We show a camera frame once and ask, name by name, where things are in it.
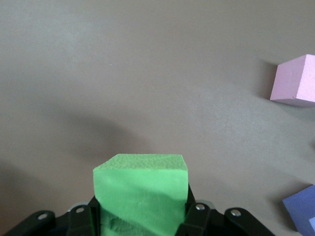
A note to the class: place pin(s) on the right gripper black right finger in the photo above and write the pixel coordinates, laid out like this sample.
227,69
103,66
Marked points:
197,218

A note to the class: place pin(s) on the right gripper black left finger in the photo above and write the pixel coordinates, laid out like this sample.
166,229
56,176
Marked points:
82,221

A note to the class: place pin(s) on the green foam cube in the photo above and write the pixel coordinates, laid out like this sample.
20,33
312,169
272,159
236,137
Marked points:
140,186

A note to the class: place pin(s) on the purple foam cube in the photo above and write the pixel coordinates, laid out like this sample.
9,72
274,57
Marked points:
301,211

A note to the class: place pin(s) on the pink foam cube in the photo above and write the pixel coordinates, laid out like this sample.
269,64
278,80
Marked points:
290,81

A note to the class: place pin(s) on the brown paper table cover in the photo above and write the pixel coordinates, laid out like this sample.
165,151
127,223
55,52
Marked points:
147,73

